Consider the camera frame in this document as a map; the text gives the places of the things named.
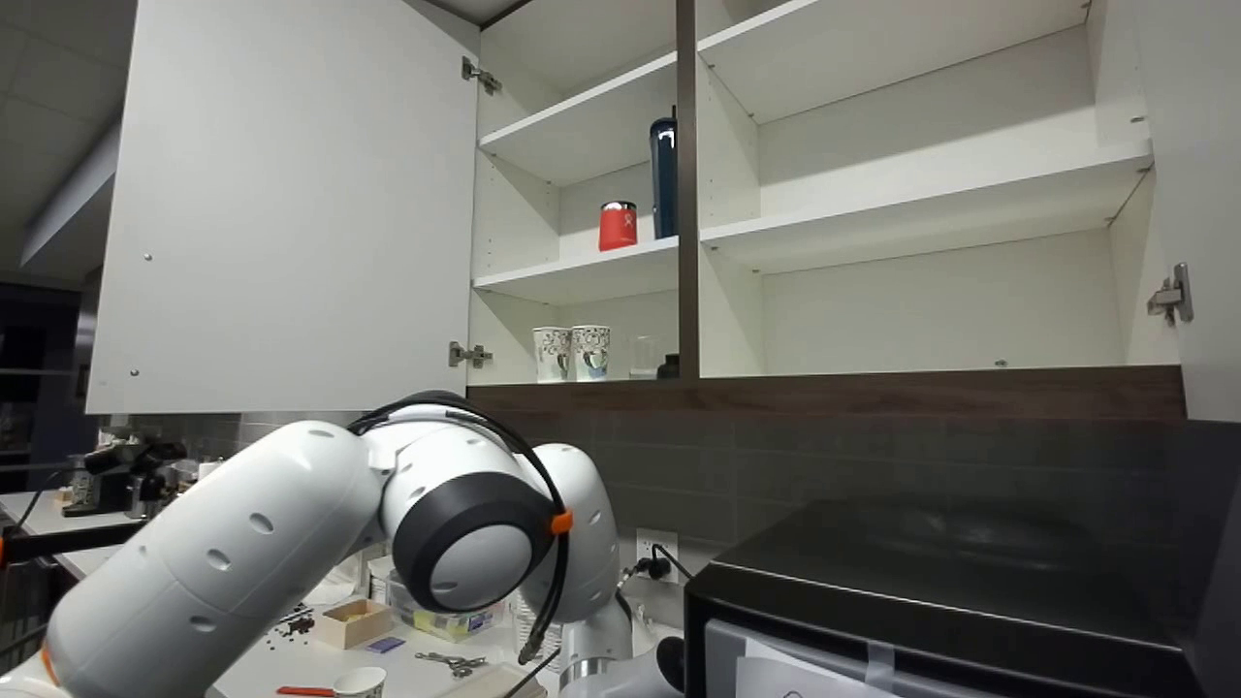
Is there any metal cabinet hinge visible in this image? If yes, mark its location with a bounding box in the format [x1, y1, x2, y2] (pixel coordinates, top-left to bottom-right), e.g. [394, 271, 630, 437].
[444, 339, 496, 371]
[456, 55, 502, 95]
[1145, 265, 1199, 328]

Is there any white cabinet door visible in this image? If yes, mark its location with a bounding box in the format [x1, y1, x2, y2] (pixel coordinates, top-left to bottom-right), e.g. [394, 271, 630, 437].
[86, 0, 483, 420]
[1096, 0, 1241, 425]

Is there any red cup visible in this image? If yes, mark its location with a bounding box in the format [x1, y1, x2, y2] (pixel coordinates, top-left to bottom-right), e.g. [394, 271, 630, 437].
[593, 196, 641, 257]

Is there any dark blue tumbler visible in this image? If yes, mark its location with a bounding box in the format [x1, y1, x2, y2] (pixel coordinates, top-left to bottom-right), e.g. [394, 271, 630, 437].
[647, 108, 681, 244]

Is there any clear plastic container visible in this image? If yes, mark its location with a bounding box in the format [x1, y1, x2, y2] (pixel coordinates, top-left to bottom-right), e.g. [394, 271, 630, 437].
[382, 592, 501, 647]

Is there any bunch of keys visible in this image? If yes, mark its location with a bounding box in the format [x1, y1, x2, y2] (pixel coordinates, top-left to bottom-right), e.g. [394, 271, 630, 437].
[415, 647, 491, 684]

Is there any small wooden box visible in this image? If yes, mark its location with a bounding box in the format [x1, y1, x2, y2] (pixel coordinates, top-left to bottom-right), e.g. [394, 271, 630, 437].
[309, 592, 394, 655]

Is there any black microwave oven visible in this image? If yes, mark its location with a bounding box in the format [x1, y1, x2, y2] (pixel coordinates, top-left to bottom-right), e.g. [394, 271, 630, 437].
[678, 495, 1241, 698]

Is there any white bowl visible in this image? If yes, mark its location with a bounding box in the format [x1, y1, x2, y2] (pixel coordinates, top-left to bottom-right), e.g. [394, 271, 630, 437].
[276, 663, 389, 698]

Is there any black coffee machine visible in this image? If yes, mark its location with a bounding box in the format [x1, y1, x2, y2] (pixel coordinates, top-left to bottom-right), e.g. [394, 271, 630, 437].
[62, 432, 191, 519]

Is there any white wall outlet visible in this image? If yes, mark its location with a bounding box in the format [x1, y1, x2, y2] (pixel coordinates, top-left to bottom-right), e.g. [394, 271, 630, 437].
[630, 523, 686, 585]

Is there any black power cable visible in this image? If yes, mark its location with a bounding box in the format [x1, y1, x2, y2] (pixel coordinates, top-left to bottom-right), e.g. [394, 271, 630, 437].
[615, 539, 694, 589]

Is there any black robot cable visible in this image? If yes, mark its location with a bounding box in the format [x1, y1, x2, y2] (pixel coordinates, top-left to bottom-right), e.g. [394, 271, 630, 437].
[345, 389, 576, 671]

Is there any white wall cabinet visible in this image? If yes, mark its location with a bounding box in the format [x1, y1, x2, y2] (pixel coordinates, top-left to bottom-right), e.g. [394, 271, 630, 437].
[461, 0, 1195, 421]

